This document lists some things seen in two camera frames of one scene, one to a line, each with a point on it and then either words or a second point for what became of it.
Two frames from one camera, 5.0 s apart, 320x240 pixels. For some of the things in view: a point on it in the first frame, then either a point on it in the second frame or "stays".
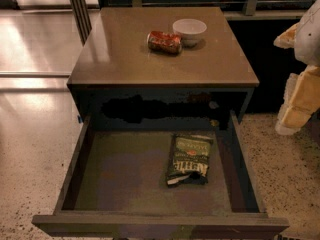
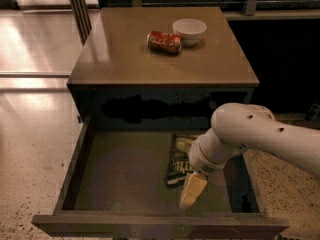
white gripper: x=309 y=40 to x=202 y=160
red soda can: x=164 y=42 stays
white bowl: x=190 y=29 stays
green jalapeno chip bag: x=189 y=158 stays
